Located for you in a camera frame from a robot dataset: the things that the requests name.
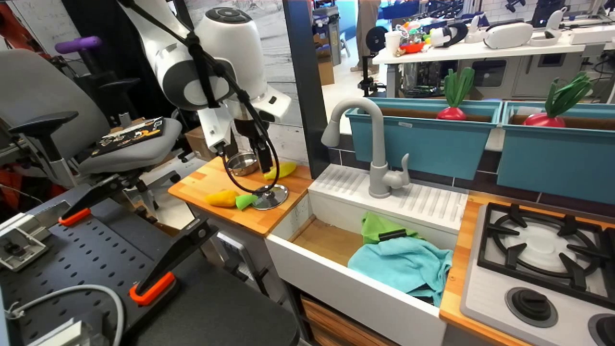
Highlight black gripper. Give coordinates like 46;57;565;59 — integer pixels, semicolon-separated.
233;116;277;178

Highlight yellow toy banana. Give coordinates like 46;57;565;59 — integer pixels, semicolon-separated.
261;160;302;184

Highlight grey toy faucet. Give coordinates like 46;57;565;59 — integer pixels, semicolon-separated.
319;97;413;201

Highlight white toy sink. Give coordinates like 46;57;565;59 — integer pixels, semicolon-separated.
265;162;471;346

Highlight toy radish green leaves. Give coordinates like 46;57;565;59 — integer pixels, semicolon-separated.
523;74;594;130
436;66;477;124

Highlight grey toy stove top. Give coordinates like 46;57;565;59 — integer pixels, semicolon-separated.
459;201;615;346

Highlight small steel pot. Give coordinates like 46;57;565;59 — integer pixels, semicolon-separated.
227;153;263;180

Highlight orange carrot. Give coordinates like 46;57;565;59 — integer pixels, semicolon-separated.
206;187;261;214

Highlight wooden countertop board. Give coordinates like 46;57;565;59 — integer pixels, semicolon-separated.
167;157;315;239

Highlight black orange flat tool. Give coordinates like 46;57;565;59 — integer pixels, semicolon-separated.
88;116;165;160

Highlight green cloth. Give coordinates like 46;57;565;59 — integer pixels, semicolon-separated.
359;212;421;247

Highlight black perforated mounting board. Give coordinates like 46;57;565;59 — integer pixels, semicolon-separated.
0;191;304;346

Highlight teal planter box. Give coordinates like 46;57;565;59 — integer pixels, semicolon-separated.
344;95;505;184
496;101;615;209

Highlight teal cloth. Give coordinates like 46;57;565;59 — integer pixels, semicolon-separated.
346;237;454;308

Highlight grey padded office chair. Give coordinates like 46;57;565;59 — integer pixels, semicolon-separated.
0;49;185;191

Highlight white background table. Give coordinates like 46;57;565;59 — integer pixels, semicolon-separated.
371;26;615;99

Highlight white rounded device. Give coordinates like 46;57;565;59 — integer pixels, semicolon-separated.
481;20;536;53

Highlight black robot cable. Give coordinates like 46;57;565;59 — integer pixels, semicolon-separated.
117;0;284;199

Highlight black frame post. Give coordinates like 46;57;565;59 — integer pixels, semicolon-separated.
281;0;333;182

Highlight black clamp orange handle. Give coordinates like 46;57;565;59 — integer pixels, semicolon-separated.
127;218;221;310
56;176;133;230

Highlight grey cable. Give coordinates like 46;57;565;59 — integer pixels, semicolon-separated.
6;283;127;346

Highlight purple handle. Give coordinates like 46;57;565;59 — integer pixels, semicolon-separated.
54;36;104;57

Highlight grey metal bracket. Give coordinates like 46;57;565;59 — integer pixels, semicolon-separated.
0;214;50;274

